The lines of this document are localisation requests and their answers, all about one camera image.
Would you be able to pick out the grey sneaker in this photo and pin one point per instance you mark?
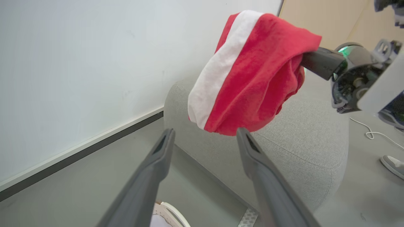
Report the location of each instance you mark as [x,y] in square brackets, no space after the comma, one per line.
[394,164]
[391,119]

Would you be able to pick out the light grey fabric sofa seat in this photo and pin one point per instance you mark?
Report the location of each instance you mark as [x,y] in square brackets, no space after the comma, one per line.
[300,145]

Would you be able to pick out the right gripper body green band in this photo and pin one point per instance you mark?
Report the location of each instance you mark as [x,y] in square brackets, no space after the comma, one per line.
[356,78]

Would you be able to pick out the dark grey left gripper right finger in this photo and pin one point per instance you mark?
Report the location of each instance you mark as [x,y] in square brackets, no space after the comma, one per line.
[268,189]

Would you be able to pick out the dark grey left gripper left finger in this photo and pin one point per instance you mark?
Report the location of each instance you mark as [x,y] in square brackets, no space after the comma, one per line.
[148,176]

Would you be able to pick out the red and white garment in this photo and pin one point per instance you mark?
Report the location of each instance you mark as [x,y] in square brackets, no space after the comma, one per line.
[252,78]

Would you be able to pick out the dark grey robot part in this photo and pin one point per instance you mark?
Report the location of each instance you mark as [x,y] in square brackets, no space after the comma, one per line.
[391,8]

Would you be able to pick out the patterned grey floor sticker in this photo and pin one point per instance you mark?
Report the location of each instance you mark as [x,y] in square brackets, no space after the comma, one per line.
[248,219]

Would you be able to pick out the white laundry basket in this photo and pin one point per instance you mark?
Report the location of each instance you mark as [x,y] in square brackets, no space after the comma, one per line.
[168,210]

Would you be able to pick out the dark wall baseboard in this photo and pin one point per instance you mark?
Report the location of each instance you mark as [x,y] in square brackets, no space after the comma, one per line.
[79,156]

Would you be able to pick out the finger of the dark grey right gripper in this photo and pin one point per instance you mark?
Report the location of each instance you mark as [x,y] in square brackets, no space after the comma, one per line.
[323,63]

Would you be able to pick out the blue jeans leg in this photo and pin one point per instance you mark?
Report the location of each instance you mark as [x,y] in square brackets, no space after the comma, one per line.
[396,105]

